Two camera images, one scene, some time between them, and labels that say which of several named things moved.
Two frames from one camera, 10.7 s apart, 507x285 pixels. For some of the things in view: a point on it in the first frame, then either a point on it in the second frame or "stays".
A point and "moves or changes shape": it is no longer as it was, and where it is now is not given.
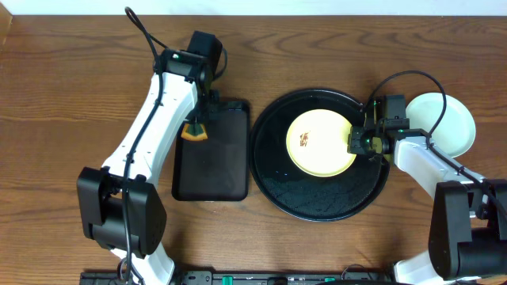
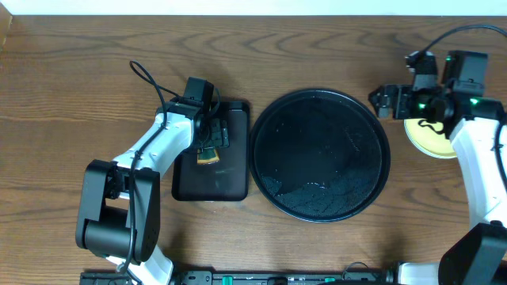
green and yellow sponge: [194, 132] moves or changes shape
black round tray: [303, 196] stays
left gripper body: [200, 117] → [216, 139]
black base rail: [245, 278] stays
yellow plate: [318, 143] → [428, 139]
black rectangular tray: [215, 169] stays
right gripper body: [363, 142] → [408, 104]
